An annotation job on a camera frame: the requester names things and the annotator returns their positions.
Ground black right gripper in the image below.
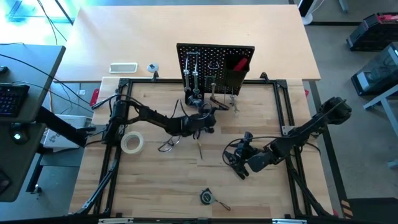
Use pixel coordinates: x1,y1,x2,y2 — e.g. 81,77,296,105
222,141,271,174

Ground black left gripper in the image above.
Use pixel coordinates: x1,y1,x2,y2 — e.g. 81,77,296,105
183,109,218,138

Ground black wire stripper pliers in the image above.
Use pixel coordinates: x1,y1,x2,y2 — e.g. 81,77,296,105
230,162,250,181

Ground blue handled hex key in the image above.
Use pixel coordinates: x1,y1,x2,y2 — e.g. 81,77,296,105
195,139,204,161

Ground red utility knife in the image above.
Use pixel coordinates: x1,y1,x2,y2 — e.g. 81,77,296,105
233,57,249,73

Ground long double prong peg hook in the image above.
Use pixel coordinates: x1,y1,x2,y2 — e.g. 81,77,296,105
222,86,236,105

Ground double prong metal peg hook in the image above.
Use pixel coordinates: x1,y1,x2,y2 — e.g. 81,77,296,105
185,51,200,74

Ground black pegboard socket shelf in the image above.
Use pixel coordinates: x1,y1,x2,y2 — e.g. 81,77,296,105
185,94,205,108

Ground black plastic pegboard bin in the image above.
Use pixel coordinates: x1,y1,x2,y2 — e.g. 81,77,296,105
223,54,251,90

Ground black grey tape measure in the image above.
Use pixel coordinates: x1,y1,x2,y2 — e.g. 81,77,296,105
199,187,231,212

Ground black metal pegboard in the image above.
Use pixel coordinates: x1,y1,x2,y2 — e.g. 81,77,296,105
176,42,256,96

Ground white masking tape roll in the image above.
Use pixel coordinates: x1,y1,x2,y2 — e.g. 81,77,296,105
120,131,146,156

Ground light wooden table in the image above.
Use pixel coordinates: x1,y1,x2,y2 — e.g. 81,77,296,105
55,4,322,82

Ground white rectangular tray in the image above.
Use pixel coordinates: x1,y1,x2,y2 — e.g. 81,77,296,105
109,62,139,75

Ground silver aluminium extrusion bar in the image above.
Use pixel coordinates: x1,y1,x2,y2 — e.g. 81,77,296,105
98,217,134,224

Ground white round stand base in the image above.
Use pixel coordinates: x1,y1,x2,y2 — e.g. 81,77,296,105
298,0,325,26

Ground white box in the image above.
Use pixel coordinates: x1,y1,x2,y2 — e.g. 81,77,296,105
42,113,91,150

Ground grey metal table legs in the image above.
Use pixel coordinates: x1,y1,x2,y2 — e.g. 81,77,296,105
363,83,398,170

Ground black box with clear lid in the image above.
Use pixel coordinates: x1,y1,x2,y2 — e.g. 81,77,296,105
350,42,398,96

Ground black crate with red lid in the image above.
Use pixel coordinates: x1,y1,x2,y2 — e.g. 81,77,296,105
345,11,398,52

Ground dark grey desk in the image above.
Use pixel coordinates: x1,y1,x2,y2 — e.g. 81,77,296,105
0,43,67,203

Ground black computer mouse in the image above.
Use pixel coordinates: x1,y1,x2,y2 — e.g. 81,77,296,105
9,123,29,146

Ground black keyboard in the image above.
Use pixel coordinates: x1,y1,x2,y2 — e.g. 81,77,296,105
0,83,30,118

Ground clear safety glasses black frame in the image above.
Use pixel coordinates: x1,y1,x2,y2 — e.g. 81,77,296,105
157,136,182,153

